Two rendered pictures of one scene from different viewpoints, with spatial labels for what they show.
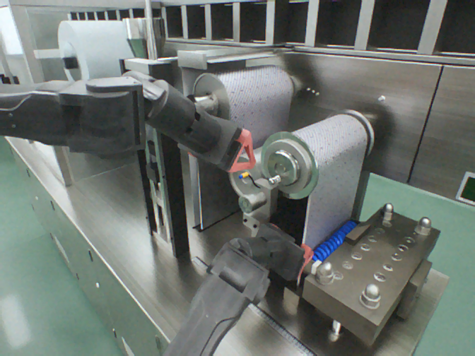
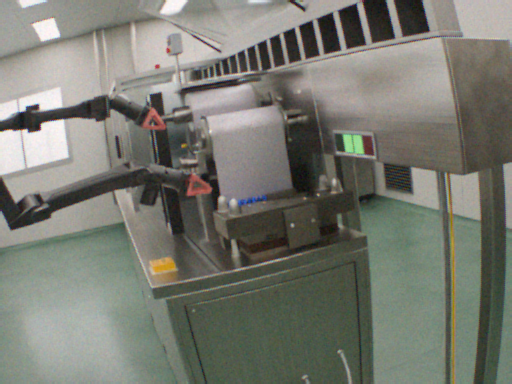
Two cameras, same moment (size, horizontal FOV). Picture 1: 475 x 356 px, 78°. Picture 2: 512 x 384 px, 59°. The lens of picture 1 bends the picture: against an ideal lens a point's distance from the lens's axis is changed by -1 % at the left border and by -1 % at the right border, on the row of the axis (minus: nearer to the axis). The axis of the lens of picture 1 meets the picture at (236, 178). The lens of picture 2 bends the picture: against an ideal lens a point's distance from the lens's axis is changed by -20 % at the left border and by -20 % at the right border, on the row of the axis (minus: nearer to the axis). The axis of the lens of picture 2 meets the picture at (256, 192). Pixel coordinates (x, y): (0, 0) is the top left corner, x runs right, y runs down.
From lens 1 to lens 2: 1.42 m
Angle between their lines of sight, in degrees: 32
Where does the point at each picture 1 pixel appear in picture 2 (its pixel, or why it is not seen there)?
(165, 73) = (157, 97)
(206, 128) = (133, 108)
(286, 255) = (180, 179)
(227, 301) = (121, 169)
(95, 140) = (93, 114)
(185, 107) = (123, 100)
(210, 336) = (108, 174)
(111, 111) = (97, 103)
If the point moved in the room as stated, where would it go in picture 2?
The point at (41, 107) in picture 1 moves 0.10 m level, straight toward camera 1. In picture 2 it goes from (82, 106) to (76, 105)
